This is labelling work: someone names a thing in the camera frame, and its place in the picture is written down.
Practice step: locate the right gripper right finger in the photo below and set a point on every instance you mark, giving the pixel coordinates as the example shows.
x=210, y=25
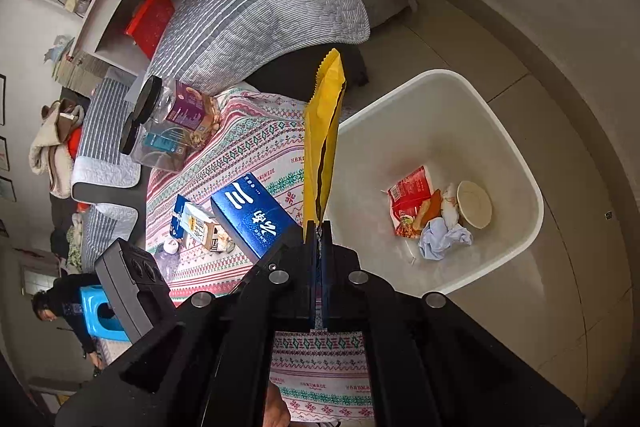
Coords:
x=326, y=268

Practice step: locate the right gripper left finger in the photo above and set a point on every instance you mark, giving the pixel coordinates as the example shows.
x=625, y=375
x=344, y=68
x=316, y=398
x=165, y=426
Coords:
x=312, y=255

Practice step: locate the clear plastic bottle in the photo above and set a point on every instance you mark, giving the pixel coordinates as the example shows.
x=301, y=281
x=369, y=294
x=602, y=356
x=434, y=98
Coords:
x=167, y=257

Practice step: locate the dark blue tissue box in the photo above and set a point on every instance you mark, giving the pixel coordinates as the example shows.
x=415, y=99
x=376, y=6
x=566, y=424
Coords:
x=253, y=218

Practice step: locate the blue almond biscuit box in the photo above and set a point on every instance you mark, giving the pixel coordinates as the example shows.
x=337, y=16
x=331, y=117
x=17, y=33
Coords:
x=177, y=216

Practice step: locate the light blue small box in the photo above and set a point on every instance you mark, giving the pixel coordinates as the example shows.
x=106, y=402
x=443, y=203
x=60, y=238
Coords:
x=204, y=229

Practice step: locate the red noodle wrapper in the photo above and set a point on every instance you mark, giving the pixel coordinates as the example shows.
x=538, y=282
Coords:
x=410, y=199

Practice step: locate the white paper ball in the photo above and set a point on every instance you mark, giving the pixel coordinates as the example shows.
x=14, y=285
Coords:
x=436, y=239

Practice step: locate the orange peel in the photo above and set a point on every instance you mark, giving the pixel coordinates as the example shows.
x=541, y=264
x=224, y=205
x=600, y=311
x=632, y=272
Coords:
x=429, y=210

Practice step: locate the yellow snack packet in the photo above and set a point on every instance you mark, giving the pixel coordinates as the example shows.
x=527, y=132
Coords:
x=321, y=118

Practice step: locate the stained tissue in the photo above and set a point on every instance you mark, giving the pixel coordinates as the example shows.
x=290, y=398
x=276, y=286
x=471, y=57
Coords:
x=449, y=206

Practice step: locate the white paper cup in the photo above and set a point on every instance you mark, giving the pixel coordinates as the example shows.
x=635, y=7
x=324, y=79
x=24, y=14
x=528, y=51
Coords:
x=474, y=204

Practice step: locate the white trash bin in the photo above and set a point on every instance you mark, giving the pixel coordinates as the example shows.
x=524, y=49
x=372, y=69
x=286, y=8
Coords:
x=439, y=121

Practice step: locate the right hand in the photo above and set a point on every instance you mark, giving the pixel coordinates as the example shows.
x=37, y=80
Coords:
x=276, y=412

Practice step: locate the blue plastic stool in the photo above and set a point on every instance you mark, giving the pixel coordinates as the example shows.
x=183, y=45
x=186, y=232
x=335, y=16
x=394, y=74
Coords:
x=100, y=318

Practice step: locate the person in dark clothes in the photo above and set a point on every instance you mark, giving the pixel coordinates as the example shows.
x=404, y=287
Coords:
x=62, y=301

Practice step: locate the dark sofa with grey cover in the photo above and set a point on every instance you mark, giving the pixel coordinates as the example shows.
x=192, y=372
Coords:
x=107, y=194

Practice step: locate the left black-lid plastic jar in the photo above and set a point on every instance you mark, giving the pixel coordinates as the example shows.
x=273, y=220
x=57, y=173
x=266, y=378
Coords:
x=160, y=146

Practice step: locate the right black-lid nut jar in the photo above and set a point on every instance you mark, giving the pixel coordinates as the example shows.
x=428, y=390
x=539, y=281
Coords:
x=181, y=113

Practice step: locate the pile of blankets and plush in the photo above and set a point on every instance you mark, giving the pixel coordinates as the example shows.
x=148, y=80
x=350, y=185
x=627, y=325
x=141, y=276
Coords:
x=49, y=154

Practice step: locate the stack of books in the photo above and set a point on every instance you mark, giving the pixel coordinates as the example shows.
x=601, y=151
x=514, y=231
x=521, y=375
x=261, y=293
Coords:
x=81, y=72

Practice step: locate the grey quilted bed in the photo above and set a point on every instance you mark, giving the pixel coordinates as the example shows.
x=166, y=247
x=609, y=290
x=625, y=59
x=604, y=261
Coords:
x=211, y=45

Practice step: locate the red bag on bed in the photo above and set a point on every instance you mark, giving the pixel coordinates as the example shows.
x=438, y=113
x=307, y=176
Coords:
x=149, y=23

